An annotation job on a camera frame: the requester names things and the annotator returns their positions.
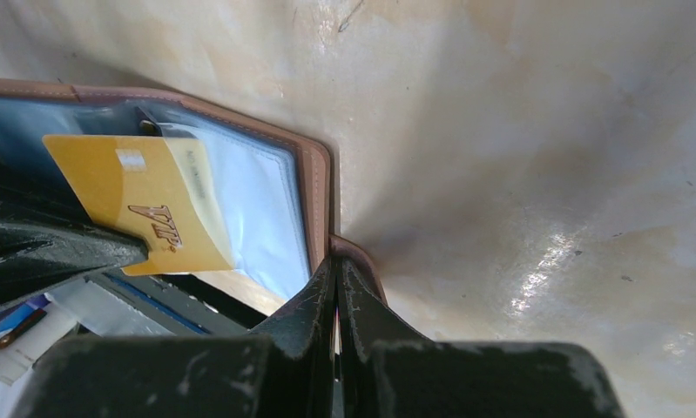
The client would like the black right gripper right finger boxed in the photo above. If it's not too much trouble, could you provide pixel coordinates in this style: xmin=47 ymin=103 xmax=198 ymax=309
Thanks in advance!
xmin=336 ymin=257 xmax=624 ymax=417

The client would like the brown leather card holder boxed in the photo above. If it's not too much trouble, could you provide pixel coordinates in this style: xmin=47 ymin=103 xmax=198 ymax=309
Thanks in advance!
xmin=0 ymin=78 xmax=383 ymax=300

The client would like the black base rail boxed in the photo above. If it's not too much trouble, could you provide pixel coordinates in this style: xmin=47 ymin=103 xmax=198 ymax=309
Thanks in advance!
xmin=88 ymin=271 xmax=266 ymax=337

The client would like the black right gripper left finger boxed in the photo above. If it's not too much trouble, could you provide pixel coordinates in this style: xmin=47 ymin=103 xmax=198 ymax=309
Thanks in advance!
xmin=12 ymin=258 xmax=335 ymax=417

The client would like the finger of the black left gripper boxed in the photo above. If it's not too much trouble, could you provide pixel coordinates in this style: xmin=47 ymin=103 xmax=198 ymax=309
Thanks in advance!
xmin=0 ymin=161 xmax=148 ymax=312

